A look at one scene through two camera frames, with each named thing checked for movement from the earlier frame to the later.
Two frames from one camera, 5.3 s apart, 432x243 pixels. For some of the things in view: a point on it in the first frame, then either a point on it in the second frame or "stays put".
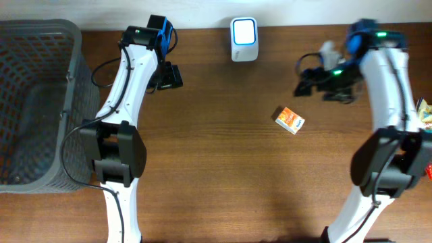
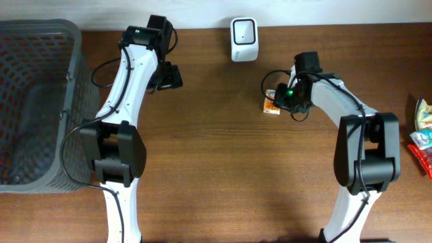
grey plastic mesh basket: (49, 87) stays put
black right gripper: (310, 81) to (281, 98)
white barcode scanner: (244, 39) stays put
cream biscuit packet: (425, 115) stays put
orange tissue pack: (290, 121) to (269, 106)
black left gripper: (169, 78) stays put
